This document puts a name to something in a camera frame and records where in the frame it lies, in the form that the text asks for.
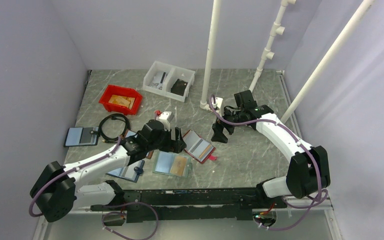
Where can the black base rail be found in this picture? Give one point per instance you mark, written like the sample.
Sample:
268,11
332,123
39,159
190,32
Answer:
192,204

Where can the white divided plastic bin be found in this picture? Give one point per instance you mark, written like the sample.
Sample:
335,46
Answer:
173,73

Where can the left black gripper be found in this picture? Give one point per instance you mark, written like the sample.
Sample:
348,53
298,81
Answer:
176,145

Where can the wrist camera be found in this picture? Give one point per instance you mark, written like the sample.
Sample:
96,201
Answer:
166,118
218,104

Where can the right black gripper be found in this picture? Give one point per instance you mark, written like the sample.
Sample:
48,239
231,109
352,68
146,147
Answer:
218,135

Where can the red card holder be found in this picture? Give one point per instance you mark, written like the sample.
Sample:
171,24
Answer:
198,148

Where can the black cards in bin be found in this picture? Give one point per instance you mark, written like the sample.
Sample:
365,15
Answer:
179,87

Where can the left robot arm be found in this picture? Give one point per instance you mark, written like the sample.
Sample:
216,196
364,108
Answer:
61,188

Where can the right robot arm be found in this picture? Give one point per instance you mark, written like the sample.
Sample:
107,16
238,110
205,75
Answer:
308,166

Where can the gold cards in red bin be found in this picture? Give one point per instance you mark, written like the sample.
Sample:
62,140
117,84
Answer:
124,101

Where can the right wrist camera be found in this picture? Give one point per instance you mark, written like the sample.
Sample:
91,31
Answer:
218,104

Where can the red plastic bin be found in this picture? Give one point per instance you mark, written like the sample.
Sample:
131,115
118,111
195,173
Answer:
123,91

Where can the white pvc pipe frame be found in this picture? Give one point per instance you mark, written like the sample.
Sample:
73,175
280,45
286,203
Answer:
277,30

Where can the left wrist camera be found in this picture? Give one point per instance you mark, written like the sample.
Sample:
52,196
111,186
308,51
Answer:
166,118

